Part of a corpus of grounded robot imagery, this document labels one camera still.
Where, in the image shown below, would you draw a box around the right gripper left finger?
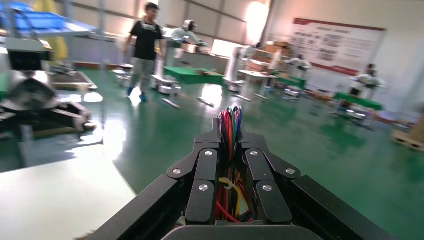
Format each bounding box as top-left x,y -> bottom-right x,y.
166,118 -> 222,227

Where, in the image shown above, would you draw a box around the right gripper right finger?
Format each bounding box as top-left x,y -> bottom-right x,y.
238,123 -> 302,226

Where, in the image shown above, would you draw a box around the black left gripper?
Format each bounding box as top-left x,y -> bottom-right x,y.
0,71 -> 94,134

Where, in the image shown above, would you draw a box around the multicoloured power supply cable bundle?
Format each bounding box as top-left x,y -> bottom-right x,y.
214,105 -> 255,225

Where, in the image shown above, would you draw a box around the dark topped table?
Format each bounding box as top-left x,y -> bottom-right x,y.
48,70 -> 99,91

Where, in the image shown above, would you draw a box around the yellow machine column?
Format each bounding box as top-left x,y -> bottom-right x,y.
32,0 -> 69,61

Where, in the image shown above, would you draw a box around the green covered table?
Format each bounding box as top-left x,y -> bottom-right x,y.
163,65 -> 227,86
332,92 -> 384,113
275,75 -> 308,91

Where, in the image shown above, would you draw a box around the white workbench table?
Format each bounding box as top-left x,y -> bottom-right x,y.
235,68 -> 278,102

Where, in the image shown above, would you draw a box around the blue shelf rack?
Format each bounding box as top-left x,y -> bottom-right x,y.
0,0 -> 98,40

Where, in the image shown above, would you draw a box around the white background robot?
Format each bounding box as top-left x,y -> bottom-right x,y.
346,63 -> 388,121
151,19 -> 210,96
284,53 -> 313,101
223,45 -> 253,94

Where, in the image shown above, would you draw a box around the person in black t-shirt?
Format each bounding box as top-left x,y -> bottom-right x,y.
123,2 -> 166,103

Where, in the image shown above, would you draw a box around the stacked cardboard boxes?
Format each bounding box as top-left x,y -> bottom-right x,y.
247,40 -> 293,73

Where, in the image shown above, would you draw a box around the wooden pallet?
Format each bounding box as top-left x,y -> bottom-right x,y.
391,128 -> 424,153

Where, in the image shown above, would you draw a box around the wall notice board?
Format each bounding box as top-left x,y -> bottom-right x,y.
289,17 -> 387,78

